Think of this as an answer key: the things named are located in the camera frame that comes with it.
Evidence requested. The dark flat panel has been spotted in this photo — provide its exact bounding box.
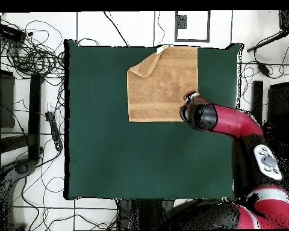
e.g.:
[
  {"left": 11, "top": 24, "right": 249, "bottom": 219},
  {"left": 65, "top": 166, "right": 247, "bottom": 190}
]
[
  {"left": 0, "top": 68, "right": 16, "bottom": 129},
  {"left": 266, "top": 81, "right": 289, "bottom": 145}
]

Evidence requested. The black rectangular box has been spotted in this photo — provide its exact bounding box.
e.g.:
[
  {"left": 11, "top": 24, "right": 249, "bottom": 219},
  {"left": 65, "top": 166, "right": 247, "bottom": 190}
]
[{"left": 0, "top": 22, "right": 26, "bottom": 43}]

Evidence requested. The black rod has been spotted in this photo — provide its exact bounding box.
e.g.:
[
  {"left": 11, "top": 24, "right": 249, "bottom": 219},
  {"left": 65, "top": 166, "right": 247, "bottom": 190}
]
[{"left": 246, "top": 30, "right": 289, "bottom": 53}]

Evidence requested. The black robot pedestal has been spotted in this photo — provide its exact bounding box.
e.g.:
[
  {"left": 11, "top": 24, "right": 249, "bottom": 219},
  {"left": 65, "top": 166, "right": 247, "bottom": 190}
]
[{"left": 116, "top": 199, "right": 176, "bottom": 230}]

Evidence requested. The black power adapter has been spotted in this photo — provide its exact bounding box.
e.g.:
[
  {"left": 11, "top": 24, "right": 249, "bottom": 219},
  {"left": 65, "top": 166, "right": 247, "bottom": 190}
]
[{"left": 256, "top": 61, "right": 272, "bottom": 78}]

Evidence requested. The black power strip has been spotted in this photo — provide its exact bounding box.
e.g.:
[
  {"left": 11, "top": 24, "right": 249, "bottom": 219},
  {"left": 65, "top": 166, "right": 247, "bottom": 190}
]
[{"left": 45, "top": 111, "right": 64, "bottom": 152}]

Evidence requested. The black floor beam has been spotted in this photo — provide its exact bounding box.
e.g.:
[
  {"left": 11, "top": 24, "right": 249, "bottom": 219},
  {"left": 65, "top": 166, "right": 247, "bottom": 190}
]
[
  {"left": 251, "top": 80, "right": 264, "bottom": 123},
  {"left": 28, "top": 73, "right": 45, "bottom": 161}
]

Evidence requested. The orange terry towel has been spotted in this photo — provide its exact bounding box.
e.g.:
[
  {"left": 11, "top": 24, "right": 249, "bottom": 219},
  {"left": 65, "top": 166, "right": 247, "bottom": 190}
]
[{"left": 126, "top": 45, "right": 199, "bottom": 123}]

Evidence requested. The dark grey stand base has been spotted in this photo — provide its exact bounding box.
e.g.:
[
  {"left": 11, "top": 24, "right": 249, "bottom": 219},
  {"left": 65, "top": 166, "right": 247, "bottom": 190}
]
[{"left": 0, "top": 158, "right": 38, "bottom": 230}]

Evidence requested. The black cable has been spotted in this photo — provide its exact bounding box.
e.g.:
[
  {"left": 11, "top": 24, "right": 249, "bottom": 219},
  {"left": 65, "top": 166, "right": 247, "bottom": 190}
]
[{"left": 103, "top": 11, "right": 130, "bottom": 47}]

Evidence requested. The dark green table cloth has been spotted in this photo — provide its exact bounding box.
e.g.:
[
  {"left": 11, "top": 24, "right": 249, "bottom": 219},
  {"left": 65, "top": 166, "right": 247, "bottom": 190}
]
[{"left": 63, "top": 38, "right": 244, "bottom": 202}]

